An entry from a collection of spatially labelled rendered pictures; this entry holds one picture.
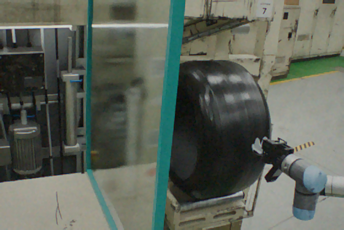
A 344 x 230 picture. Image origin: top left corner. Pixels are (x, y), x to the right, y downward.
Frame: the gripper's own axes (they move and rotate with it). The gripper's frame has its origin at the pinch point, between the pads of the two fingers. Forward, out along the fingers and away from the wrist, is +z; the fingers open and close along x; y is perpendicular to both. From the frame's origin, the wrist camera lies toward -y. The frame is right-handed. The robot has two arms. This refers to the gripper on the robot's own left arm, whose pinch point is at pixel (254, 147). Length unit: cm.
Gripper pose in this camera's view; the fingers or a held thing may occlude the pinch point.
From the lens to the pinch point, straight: 154.9
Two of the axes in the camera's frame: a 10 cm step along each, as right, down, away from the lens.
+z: -4.0, -3.0, 8.7
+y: 0.5, -9.5, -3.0
